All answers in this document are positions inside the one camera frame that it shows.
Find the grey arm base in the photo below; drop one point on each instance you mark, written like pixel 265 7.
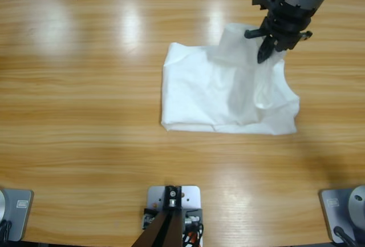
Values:
pixel 20 215
pixel 336 210

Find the white t-shirt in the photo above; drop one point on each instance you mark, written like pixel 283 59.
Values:
pixel 199 96

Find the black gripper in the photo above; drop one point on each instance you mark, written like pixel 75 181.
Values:
pixel 288 24

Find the white mounting block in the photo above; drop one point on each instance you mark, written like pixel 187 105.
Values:
pixel 191 197

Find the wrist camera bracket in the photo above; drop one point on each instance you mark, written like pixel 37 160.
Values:
pixel 263 1

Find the dark brown post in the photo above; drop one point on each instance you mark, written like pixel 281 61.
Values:
pixel 171 230

